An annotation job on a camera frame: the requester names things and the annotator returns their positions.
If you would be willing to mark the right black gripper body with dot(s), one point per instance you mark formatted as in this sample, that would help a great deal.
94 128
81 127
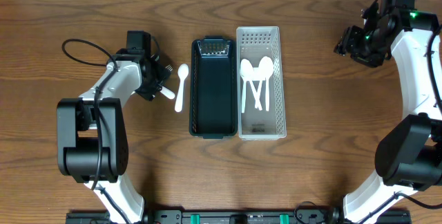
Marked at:
367 48

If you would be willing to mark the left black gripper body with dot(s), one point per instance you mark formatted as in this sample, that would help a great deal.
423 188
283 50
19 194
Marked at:
157 74

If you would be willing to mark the white thick-handled fork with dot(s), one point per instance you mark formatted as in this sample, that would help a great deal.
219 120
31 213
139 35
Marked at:
167 93

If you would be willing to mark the white plastic spoon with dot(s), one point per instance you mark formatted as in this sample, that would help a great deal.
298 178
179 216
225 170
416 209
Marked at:
244 94
266 71

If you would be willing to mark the white plastic spoon angled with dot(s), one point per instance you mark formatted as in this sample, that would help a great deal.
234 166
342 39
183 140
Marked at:
246 69

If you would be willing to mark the white plastic spoon lowest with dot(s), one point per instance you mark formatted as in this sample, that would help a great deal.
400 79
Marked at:
256 82

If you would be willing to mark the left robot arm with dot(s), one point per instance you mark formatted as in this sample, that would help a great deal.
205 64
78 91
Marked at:
92 145

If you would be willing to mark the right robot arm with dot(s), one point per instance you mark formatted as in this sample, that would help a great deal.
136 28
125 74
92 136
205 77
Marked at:
408 158

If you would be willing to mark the dark green plastic basket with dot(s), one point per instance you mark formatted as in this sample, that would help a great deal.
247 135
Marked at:
214 95

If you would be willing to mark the clear perforated plastic basket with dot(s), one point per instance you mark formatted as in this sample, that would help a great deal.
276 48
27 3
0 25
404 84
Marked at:
261 92

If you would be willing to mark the white thick-handled spoon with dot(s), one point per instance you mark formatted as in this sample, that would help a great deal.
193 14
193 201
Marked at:
182 72

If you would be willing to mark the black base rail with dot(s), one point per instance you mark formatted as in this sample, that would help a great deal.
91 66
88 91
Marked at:
300 215

